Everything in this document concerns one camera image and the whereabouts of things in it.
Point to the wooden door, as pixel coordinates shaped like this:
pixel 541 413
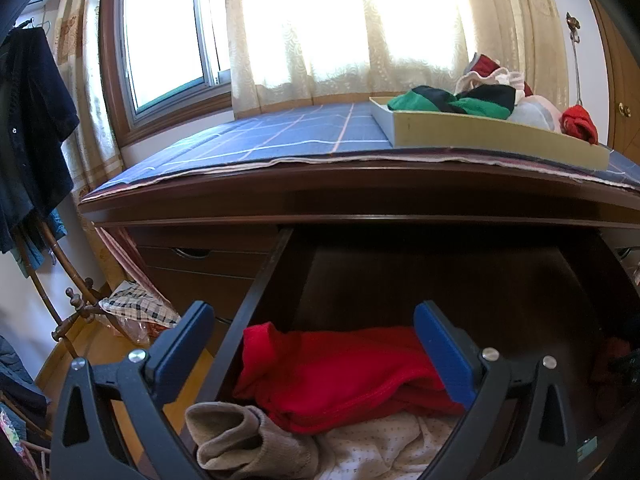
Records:
pixel 615 60

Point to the narrow beige side curtain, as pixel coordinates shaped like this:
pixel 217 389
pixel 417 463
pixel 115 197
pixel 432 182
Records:
pixel 85 110

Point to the pale pink underwear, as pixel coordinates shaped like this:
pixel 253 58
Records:
pixel 554 110

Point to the pink striped cloth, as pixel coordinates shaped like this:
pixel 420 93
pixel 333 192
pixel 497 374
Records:
pixel 120 250

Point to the pink white dotted underwear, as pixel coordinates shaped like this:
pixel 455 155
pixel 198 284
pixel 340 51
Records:
pixel 495 79

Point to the red plastic bag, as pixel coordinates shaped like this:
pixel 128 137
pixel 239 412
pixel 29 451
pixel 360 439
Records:
pixel 142 330

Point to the dark red garment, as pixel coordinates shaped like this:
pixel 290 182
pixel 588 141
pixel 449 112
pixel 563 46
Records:
pixel 612 352

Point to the red underwear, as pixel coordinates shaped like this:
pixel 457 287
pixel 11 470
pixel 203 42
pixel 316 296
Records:
pixel 484 66
pixel 580 125

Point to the dark hanging jacket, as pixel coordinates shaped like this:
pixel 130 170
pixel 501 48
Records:
pixel 30 135

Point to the brass door knob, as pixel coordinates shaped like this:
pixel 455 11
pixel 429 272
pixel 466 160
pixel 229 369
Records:
pixel 624 109

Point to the checkered cloth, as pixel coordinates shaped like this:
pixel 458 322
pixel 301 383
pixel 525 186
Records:
pixel 135 305

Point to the blue padded jacket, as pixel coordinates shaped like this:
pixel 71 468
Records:
pixel 20 375

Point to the floral cloth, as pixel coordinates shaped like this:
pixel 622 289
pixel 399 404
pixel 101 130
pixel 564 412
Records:
pixel 10 435

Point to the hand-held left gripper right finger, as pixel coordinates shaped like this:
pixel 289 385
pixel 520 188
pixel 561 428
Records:
pixel 445 360

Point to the dark wooden dresser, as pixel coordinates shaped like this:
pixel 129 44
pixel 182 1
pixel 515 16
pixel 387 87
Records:
pixel 350 190

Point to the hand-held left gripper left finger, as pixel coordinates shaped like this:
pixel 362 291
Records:
pixel 182 355

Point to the teal garment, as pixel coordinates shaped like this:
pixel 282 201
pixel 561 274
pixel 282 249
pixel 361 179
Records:
pixel 57 227

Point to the brass curtain hook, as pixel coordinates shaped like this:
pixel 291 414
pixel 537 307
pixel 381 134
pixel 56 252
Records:
pixel 574 22

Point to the wooden coat rack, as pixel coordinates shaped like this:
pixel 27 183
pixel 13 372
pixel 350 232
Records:
pixel 75 305

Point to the beige sock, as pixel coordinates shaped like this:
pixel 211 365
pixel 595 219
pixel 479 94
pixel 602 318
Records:
pixel 240 445

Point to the black underwear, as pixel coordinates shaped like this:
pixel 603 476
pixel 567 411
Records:
pixel 492 94

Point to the grey white underwear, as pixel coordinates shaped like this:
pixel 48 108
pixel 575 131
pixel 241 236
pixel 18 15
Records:
pixel 532 112

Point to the wide wooden drawer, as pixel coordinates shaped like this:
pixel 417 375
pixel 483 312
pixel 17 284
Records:
pixel 400 280

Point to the green underwear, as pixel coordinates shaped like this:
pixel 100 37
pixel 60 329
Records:
pixel 410 104

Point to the blue plaid cloth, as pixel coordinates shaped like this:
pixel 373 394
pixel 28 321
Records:
pixel 250 140

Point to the shallow cardboard box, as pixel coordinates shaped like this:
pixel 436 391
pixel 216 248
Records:
pixel 500 140

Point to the small wooden drawer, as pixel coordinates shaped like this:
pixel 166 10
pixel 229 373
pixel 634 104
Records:
pixel 631 255
pixel 235 255
pixel 200 285

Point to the window with brown frame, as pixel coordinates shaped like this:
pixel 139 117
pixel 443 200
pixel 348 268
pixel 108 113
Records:
pixel 160 35

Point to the beige patterned curtain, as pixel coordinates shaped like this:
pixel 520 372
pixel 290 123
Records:
pixel 280 60

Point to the white dotted garment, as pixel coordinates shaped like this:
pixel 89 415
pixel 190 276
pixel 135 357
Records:
pixel 380 445

